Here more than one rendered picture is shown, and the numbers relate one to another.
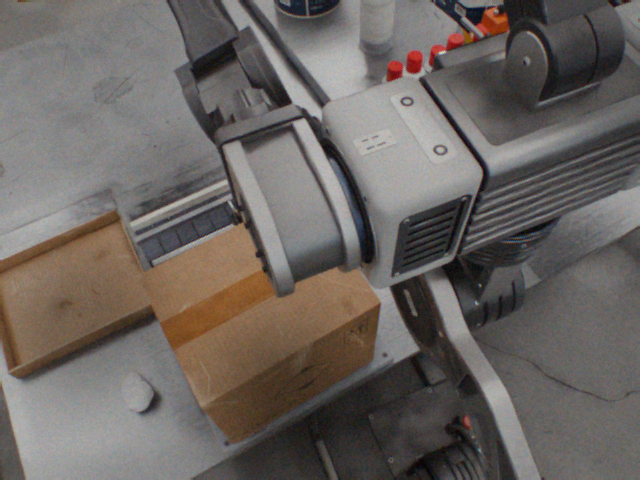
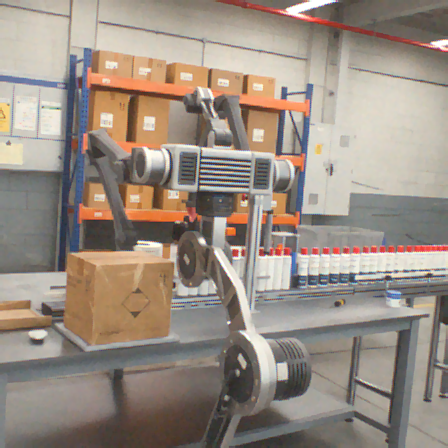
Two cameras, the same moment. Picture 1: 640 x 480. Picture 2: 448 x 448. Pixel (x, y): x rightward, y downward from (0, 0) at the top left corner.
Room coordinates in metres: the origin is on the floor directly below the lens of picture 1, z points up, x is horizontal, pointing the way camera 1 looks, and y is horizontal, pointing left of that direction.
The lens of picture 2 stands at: (-1.80, 0.11, 1.48)
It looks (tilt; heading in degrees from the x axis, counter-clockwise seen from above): 5 degrees down; 351
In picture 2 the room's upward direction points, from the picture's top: 5 degrees clockwise
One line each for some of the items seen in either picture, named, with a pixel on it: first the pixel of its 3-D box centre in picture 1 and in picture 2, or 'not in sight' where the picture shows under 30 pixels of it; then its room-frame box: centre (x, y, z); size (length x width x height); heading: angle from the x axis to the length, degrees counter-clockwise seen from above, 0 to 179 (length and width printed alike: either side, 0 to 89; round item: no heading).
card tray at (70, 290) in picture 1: (69, 288); (1, 315); (0.54, 0.53, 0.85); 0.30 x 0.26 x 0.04; 115
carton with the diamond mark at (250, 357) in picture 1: (267, 322); (118, 294); (0.38, 0.10, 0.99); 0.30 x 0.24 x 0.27; 118
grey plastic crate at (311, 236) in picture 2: not in sight; (339, 242); (2.97, -1.64, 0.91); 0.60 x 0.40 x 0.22; 113
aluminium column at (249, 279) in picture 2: not in sight; (253, 236); (0.86, -0.47, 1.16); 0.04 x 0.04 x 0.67; 25
